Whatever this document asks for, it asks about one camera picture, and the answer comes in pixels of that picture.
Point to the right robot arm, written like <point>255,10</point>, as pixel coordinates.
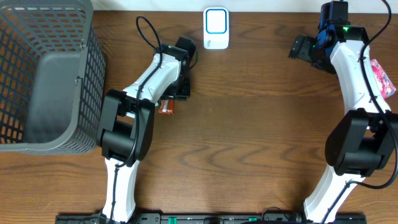
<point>366,137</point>

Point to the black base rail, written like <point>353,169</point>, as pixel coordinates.
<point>272,216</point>

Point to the red purple snack bag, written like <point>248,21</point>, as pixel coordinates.
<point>384,84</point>

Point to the brown orange candy bar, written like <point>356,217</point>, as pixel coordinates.
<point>166,107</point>

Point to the white barcode scanner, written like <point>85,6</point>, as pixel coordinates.
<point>216,28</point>

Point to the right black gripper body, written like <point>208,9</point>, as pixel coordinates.
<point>306,53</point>

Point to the grey plastic mesh basket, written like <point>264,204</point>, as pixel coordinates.
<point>52,77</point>

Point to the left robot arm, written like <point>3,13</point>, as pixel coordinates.
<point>127,121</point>

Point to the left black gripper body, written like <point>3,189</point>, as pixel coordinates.
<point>180,92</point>

